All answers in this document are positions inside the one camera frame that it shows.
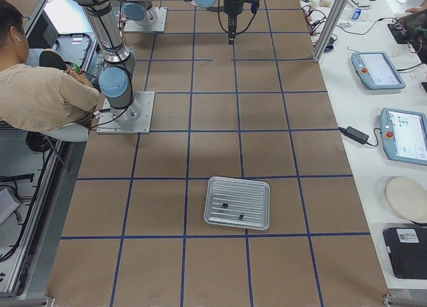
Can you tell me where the ribbed silver metal tray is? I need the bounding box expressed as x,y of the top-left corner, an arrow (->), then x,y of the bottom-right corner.
203,176 -> 270,230

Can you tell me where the person in beige shirt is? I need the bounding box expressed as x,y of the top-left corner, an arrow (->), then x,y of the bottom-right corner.
1,0 -> 100,133

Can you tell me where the lower blue teach pendant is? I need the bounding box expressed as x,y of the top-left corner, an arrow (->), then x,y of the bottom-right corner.
379,108 -> 426,166

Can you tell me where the beige round plate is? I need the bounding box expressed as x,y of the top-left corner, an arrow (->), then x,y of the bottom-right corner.
386,177 -> 426,224

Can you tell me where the white round stool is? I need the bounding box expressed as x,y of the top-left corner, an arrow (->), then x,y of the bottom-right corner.
43,123 -> 89,142

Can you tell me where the blue teach pendant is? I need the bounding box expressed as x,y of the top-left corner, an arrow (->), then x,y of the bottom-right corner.
379,108 -> 426,166
351,51 -> 406,90

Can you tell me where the upper blue teach pendant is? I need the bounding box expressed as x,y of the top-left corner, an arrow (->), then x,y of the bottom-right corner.
351,51 -> 406,90

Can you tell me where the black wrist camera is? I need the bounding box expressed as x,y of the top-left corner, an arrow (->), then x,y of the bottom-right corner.
250,0 -> 261,15

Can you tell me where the black power adapter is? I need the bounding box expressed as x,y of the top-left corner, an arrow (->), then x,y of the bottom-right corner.
338,126 -> 369,145

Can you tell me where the aluminium frame post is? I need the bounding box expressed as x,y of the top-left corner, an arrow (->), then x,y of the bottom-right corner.
312,0 -> 348,63

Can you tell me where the black box with label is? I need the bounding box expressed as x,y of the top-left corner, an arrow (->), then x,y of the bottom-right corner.
382,228 -> 426,280

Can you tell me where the green handheld controller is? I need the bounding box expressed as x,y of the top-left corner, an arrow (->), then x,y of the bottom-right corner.
71,63 -> 81,74

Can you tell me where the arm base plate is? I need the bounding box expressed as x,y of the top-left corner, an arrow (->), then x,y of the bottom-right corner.
123,3 -> 167,33
95,91 -> 155,134

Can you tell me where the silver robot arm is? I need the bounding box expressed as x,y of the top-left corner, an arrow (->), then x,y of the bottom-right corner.
124,1 -> 158,27
72,0 -> 249,132

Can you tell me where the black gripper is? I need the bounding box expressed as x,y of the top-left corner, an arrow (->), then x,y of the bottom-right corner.
224,0 -> 245,45

